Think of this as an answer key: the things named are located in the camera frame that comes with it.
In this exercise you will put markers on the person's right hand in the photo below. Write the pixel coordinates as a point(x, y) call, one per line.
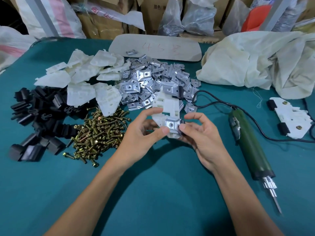
point(209, 144)

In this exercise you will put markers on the person's left hand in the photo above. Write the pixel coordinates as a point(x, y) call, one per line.
point(134, 141)

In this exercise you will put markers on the person's right thumb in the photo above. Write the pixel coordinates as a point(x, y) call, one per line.
point(188, 130)

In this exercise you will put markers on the person's left thumb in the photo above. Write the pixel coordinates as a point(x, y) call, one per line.
point(159, 133)

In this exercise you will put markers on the black plastic clip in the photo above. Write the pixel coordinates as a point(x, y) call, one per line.
point(283, 129)
point(271, 104)
point(181, 92)
point(182, 123)

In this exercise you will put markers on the silver metal plate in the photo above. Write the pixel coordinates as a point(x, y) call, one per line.
point(132, 52)
point(171, 124)

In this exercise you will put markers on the white plastic bracket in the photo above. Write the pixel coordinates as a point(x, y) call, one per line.
point(165, 105)

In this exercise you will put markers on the person's left forearm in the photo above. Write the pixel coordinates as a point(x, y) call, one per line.
point(91, 196)

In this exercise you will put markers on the person's right forearm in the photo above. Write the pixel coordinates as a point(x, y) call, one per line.
point(243, 201)

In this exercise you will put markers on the pile of silver metal plates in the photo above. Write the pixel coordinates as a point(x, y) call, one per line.
point(152, 81)

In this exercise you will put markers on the pile of brass screws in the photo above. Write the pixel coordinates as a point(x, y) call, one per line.
point(98, 135)

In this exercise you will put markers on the green electric screwdriver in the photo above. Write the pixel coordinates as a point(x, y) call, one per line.
point(249, 144)

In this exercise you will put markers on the beige oval board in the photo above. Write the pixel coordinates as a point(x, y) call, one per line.
point(167, 47)

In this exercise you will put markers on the cream cloth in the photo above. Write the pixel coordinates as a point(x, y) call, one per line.
point(251, 58)

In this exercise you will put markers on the pile of white plastic brackets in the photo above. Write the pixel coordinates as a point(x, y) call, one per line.
point(81, 73)

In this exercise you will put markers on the clear plastic bag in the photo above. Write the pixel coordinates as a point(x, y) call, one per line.
point(171, 19)
point(199, 18)
point(235, 18)
point(290, 14)

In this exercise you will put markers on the pile of black plastic clips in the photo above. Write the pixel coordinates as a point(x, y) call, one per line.
point(46, 113)

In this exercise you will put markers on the brown cardboard box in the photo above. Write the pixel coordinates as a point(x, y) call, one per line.
point(103, 26)
point(152, 12)

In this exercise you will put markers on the orange plastic object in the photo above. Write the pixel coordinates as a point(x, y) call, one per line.
point(254, 19)

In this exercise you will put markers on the white woven sack pink stripe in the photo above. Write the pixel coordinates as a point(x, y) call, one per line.
point(61, 17)
point(14, 46)

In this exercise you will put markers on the assembled white bracket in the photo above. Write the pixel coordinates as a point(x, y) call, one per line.
point(291, 117)

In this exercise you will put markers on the grey metal post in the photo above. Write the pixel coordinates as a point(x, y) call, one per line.
point(276, 13)

